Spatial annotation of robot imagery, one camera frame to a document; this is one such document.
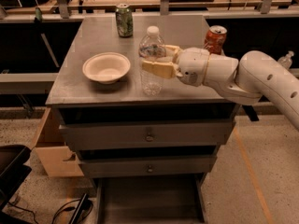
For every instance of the lower grey drawer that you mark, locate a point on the lower grey drawer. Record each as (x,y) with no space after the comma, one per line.
(175,165)

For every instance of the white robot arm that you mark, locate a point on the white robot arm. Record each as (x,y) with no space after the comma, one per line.
(244,81)

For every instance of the upper grey drawer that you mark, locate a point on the upper grey drawer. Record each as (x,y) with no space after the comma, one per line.
(101,136)

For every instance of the hand sanitizer pump bottle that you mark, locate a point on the hand sanitizer pump bottle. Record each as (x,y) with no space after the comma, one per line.
(286,61)

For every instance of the white paper bowl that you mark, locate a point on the white paper bowl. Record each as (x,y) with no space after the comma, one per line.
(106,68)

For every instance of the green soda can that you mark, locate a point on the green soda can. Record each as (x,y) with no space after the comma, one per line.
(124,20)

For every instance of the orange soda can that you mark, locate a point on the orange soda can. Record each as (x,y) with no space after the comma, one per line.
(215,38)

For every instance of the green handled tool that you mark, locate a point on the green handled tool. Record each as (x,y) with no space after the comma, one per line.
(38,22)

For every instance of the grey drawer cabinet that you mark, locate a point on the grey drawer cabinet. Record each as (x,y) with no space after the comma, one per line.
(74,99)

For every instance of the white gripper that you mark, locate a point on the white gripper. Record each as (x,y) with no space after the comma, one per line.
(192,65)

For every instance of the grey drawer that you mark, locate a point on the grey drawer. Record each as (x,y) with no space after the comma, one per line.
(101,136)
(175,165)

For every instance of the black bin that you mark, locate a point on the black bin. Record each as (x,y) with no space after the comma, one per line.
(13,170)

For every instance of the light wooden box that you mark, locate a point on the light wooden box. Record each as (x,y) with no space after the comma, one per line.
(55,156)

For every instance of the clear plastic water bottle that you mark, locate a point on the clear plastic water bottle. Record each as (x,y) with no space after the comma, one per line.
(151,48)

